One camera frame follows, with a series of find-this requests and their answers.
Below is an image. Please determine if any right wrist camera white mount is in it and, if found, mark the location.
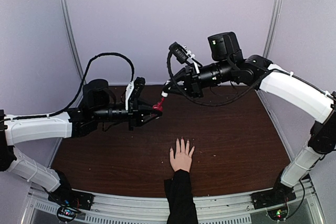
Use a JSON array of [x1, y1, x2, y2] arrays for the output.
[[168, 41, 203, 74]]

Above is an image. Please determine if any mannequin hand with long nails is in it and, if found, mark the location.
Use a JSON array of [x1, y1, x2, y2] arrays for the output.
[[169, 137, 195, 173]]

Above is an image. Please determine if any white nail polish cap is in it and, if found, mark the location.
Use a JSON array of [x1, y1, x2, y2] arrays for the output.
[[160, 91, 168, 105]]

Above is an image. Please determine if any right round circuit board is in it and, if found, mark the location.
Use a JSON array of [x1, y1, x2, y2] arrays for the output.
[[267, 206, 289, 221]]

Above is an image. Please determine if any aluminium corner post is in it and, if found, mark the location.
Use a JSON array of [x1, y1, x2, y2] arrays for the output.
[[60, 0, 85, 79], [262, 0, 283, 59]]

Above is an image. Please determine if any black braided left cable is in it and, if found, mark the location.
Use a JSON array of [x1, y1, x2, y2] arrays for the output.
[[49, 52, 135, 117]]

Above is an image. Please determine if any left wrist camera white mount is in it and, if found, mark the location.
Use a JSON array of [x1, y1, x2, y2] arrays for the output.
[[125, 77, 145, 111]]

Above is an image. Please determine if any right aluminium corner post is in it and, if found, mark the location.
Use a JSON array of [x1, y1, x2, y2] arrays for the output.
[[262, 0, 283, 59]]

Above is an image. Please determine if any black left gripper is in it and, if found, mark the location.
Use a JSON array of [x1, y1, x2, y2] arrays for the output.
[[92, 97, 163, 131]]

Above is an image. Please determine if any red nail polish bottle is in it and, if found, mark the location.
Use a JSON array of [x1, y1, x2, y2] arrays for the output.
[[152, 102, 163, 112]]

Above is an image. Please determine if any black sleeved forearm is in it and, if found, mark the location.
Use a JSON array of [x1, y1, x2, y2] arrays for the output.
[[164, 169, 198, 224]]

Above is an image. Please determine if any aluminium front frame rail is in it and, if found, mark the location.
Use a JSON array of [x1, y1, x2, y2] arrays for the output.
[[19, 179, 325, 223]]

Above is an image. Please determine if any black braided right cable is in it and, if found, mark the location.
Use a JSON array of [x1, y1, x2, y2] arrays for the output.
[[166, 50, 266, 106]]

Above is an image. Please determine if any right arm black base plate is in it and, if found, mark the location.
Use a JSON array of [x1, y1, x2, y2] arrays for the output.
[[251, 188, 296, 210]]

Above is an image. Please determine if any left round circuit board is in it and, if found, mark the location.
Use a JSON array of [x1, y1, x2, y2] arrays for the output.
[[56, 206, 81, 222]]

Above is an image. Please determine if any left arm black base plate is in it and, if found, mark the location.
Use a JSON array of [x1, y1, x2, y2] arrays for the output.
[[46, 189, 94, 210]]

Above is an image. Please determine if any left aluminium corner post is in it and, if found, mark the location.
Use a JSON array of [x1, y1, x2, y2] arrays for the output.
[[60, 0, 85, 79]]

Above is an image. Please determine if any black braided cable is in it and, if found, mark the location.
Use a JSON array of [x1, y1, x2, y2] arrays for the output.
[[166, 50, 266, 106], [49, 52, 135, 117]]

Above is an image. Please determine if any round circuit board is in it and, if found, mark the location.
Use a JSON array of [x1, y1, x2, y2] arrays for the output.
[[267, 206, 289, 221], [56, 206, 81, 222]]

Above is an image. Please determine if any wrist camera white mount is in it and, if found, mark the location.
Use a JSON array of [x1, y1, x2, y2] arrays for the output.
[[168, 41, 203, 74], [125, 77, 145, 111]]

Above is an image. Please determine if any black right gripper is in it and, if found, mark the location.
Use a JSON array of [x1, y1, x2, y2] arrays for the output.
[[163, 58, 234, 98]]

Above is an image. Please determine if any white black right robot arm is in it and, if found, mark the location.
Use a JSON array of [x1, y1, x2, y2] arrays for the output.
[[162, 31, 335, 204]]

